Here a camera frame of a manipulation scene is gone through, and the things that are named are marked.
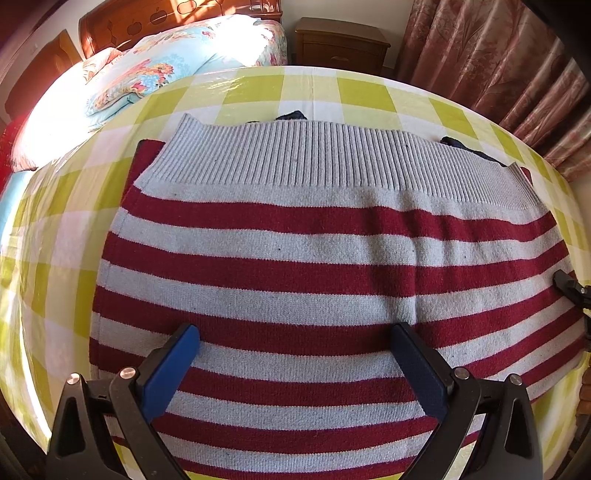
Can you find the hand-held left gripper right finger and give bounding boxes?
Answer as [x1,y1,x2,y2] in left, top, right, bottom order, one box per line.
[389,322,543,480]

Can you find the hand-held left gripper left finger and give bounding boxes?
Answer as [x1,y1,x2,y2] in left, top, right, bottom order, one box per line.
[46,322,213,480]

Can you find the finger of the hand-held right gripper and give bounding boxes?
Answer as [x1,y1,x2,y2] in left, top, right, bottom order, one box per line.
[553,270,591,319]

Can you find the red grey striped sweater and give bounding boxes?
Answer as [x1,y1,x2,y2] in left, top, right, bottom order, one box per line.
[89,110,587,476]

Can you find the yellow checked tablecloth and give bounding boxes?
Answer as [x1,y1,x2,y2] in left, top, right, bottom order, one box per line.
[0,65,591,480]

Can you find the pink floral curtain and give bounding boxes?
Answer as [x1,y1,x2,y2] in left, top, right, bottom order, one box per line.
[392,0,591,183]

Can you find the red patterned bedsheet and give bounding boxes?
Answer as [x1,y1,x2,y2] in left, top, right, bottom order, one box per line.
[0,115,29,195]

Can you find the white pink pillow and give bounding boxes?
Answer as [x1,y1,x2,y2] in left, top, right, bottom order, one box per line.
[9,46,139,171]

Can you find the blue floral folded quilt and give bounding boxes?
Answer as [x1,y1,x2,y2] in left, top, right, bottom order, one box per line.
[83,18,289,132]

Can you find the plain dark wooden headboard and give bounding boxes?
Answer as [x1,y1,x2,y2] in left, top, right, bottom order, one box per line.
[4,28,84,118]

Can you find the wooden nightstand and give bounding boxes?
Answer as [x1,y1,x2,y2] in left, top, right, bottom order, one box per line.
[294,17,391,75]

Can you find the wooden headboard with apple carvings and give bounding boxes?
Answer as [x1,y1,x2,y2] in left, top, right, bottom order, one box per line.
[78,0,283,60]

